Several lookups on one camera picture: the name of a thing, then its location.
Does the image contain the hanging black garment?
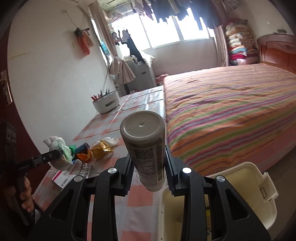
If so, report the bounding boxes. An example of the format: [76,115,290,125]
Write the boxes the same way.
[127,35,144,63]

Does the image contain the person's left hand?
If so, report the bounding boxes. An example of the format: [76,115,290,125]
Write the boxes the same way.
[5,177,35,214]

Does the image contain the white plastic bag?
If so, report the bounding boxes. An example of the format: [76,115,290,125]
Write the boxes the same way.
[43,136,77,171]

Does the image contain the yellow snack wrapper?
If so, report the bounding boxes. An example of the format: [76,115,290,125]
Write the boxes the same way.
[92,140,114,160]

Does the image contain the white chopstick holder appliance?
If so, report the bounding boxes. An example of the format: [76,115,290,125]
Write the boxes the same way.
[92,91,120,114]

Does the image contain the cream plastic bin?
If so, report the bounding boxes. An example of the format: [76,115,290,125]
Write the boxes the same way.
[159,161,278,241]

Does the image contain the checkered plastic tablecloth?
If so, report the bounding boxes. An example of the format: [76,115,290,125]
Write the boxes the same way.
[32,85,167,241]

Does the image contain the hanging dark clothes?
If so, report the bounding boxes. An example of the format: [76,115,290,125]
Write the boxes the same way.
[141,0,223,31]

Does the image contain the orange cloth on wall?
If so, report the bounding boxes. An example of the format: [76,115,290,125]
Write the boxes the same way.
[74,27,95,56]

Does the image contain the white standing appliance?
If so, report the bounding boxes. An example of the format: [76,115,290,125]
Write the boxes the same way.
[126,56,157,90]

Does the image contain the pink and white medicine box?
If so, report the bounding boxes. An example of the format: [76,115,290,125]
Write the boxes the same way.
[51,160,83,189]

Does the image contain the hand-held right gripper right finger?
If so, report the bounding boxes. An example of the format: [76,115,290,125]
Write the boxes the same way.
[163,144,271,241]

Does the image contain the brass door handle plate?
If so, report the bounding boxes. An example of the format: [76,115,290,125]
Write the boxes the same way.
[0,70,13,106]

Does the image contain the striped bed blanket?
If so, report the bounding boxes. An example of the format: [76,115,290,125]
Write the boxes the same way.
[163,63,296,177]

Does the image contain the pink tied curtain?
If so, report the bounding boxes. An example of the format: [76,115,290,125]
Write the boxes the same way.
[91,0,136,85]

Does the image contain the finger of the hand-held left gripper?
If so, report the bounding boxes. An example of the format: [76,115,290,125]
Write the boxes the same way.
[35,149,60,166]

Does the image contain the beige plastic bottle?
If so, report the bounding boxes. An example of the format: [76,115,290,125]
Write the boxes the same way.
[120,110,167,192]

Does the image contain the brown bottle with blue label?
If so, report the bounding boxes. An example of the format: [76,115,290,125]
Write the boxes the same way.
[75,142,91,160]

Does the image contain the dark red door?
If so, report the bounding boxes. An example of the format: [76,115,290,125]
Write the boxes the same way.
[0,30,50,186]

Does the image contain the silver blister pack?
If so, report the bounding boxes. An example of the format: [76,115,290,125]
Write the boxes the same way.
[77,163,92,178]

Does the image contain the orange peel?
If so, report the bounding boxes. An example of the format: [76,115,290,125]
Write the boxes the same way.
[76,151,93,162]

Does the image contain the wooden headboard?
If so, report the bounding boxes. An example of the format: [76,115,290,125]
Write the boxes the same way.
[257,34,296,75]

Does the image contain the pile of folded quilts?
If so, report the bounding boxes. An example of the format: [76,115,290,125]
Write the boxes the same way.
[225,19,260,67]

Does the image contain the crumpled white tissue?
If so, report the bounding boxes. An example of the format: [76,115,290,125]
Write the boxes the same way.
[102,137,120,147]

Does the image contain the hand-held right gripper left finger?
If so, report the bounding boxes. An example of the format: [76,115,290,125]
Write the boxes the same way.
[26,153,136,241]

